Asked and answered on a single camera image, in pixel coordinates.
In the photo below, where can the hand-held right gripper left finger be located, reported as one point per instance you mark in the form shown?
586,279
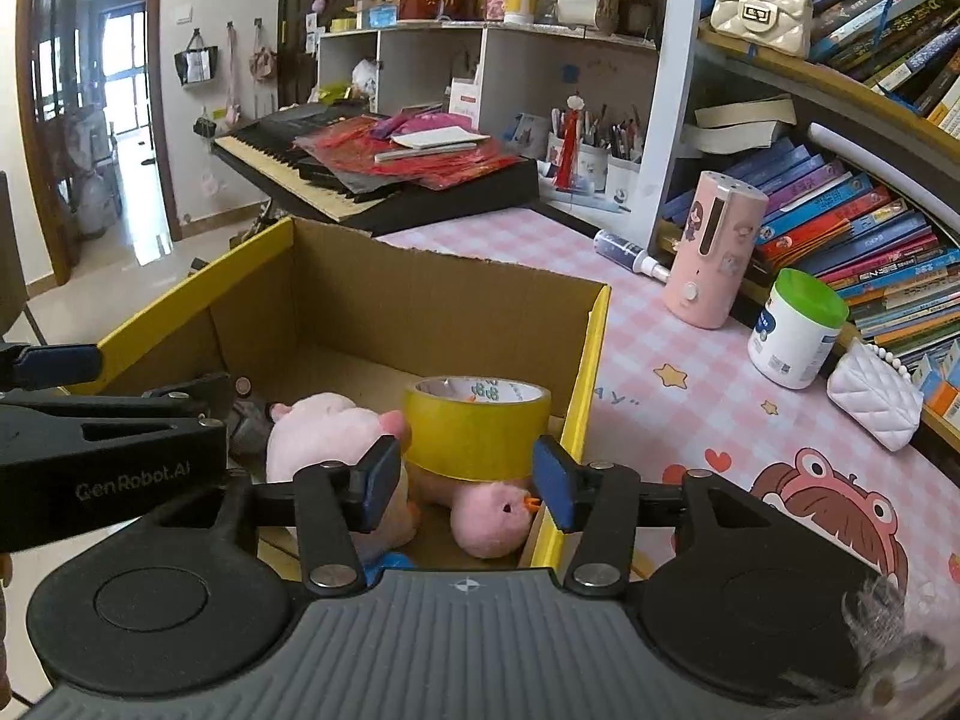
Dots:
379,484

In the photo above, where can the white quilted purse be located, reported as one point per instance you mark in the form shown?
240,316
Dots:
874,397

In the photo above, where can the stack of leaning books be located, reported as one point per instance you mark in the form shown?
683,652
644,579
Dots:
885,15

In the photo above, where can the beige worn book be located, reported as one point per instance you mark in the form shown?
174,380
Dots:
742,124

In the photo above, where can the brown wooden door frame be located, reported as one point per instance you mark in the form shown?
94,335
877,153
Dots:
161,127

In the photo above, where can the purple toy car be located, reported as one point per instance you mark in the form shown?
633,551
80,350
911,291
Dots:
247,420

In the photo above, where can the yellow tape roll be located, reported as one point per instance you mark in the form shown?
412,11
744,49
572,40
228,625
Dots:
465,435

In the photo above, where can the red tassel ornament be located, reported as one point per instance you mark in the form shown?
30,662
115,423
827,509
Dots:
568,142

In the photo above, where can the wooden chair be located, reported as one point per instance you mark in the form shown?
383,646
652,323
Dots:
7,262

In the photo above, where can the pink cylindrical humidifier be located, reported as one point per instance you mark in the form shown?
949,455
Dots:
709,262

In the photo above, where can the black and white hanging bag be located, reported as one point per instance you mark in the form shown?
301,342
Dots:
196,64

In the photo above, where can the keyboard stand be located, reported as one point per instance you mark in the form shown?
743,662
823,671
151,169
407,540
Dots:
264,221

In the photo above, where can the white rolled paper tube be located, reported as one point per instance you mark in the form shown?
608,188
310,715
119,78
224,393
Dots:
844,142

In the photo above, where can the white notebook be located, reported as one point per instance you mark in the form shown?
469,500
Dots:
439,137

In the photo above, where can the pink hanging ornament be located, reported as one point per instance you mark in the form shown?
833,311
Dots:
230,109

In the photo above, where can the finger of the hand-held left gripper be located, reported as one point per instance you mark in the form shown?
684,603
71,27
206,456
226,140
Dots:
56,367
187,397

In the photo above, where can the white crumpled plastic bag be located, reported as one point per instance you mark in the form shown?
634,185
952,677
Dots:
365,76

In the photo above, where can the row of colourful books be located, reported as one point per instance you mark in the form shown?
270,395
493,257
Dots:
847,240

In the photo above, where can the magenta plastic bag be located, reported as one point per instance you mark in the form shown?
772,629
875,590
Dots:
435,120

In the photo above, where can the white pen holder cup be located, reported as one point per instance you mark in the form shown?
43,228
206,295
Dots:
561,157
624,184
592,169

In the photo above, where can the red plastic bags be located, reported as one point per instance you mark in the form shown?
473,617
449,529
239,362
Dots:
360,150

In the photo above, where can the pink plush pig toy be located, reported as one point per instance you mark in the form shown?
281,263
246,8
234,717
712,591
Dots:
315,435

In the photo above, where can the white plastic sack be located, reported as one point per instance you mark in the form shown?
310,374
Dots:
94,202

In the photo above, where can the black electronic keyboard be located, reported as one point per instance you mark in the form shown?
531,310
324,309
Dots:
450,199

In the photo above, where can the grey fluffy pompom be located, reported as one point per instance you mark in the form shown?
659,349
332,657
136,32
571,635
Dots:
877,615

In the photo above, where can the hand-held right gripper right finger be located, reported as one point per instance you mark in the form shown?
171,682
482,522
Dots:
551,480

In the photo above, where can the yellow-edged cardboard box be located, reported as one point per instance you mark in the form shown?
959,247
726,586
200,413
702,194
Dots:
420,300

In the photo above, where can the white spray bottle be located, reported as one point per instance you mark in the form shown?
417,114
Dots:
622,246

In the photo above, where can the small black hanging bag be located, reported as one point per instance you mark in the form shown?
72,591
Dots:
204,126

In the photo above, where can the white canister green lid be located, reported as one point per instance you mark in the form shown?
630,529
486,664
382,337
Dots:
791,337

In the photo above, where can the white box red label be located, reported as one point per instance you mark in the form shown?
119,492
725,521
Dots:
463,101

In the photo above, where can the yellow green packet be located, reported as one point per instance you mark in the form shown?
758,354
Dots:
345,92

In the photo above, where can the pink plush chick toy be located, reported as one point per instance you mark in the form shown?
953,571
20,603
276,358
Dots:
487,521

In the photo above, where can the curved wooden bookshelf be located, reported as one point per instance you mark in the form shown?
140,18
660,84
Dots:
825,75

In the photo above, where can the pink hanging pouch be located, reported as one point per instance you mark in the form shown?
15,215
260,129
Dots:
262,64

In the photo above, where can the white shelf unit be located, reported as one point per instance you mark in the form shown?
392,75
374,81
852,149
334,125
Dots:
525,75

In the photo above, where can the pink checkered table mat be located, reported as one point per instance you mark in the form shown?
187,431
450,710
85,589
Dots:
675,360

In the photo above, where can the blue card box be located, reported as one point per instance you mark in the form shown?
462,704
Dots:
531,135

